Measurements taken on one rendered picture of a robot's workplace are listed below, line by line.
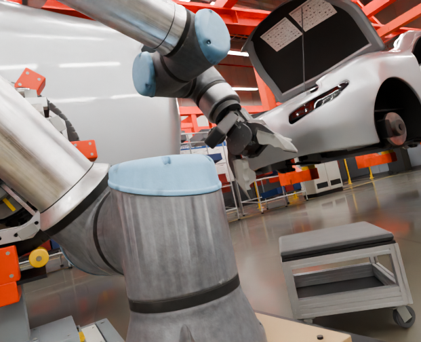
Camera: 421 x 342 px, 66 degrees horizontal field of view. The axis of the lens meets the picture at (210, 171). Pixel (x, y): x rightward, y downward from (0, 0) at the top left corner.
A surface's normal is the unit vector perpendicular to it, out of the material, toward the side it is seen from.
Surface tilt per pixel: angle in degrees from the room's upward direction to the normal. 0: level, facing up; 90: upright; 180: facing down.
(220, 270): 90
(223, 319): 70
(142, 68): 91
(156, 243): 88
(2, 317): 90
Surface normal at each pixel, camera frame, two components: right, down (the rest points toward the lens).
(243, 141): -0.70, 0.08
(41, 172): 0.35, 0.15
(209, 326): 0.25, -0.49
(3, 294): 0.46, -0.17
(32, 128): 0.74, -0.37
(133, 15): 0.35, 0.68
